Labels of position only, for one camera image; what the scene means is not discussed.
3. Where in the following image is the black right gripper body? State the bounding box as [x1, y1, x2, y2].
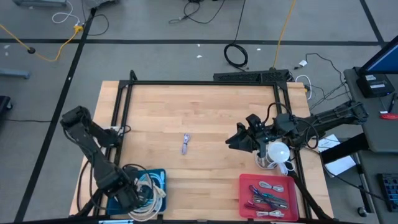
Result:
[245, 113, 280, 151]

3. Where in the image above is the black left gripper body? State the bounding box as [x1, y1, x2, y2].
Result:
[115, 179, 144, 213]

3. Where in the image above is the beige cable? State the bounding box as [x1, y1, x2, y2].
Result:
[134, 173, 167, 203]

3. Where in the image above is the purple short cable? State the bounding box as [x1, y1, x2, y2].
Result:
[248, 184, 280, 210]

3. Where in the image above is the teal short cable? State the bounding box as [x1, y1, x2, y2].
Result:
[260, 192, 289, 203]

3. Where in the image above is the maroon short cable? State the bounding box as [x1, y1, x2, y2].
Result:
[243, 202, 266, 213]

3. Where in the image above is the dark grey short cable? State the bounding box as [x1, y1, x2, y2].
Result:
[252, 197, 290, 211]

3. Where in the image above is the blue plastic bin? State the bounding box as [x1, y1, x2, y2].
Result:
[105, 168, 167, 218]

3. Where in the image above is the white round lamp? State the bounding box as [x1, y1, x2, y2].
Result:
[267, 141, 292, 164]
[254, 152, 296, 175]

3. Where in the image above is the black power strip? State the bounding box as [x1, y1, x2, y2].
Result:
[213, 69, 290, 84]

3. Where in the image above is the red plastic bin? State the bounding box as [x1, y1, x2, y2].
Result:
[238, 173, 300, 222]

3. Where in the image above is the white paper sheet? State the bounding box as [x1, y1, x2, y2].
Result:
[316, 134, 358, 178]

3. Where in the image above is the grey side desk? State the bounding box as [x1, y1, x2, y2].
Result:
[343, 67, 398, 154]

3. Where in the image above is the black computer box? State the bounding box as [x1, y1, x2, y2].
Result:
[355, 73, 396, 99]

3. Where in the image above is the black keyboard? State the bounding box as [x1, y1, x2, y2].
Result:
[379, 173, 398, 213]

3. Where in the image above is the computer monitor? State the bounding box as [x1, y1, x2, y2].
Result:
[359, 35, 398, 76]

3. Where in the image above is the black braided cable loom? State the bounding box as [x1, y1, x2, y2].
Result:
[292, 173, 331, 220]
[76, 157, 108, 217]

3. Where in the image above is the lilac short cable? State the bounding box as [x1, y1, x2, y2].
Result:
[180, 133, 192, 156]

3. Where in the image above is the black aluminium frame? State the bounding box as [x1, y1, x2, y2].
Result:
[93, 70, 314, 224]

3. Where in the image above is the white looped cable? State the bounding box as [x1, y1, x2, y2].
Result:
[294, 74, 313, 101]

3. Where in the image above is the black coiled floor cable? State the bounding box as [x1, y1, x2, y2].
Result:
[223, 0, 249, 70]

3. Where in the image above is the yellow hanging cable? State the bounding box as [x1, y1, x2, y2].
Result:
[272, 0, 298, 70]

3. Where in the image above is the thin black floor cable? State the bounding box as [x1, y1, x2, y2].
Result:
[168, 0, 228, 26]

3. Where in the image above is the yellow floor cable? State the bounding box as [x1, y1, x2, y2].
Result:
[0, 24, 85, 63]

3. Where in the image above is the white floor cable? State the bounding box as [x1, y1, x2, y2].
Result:
[51, 0, 81, 26]

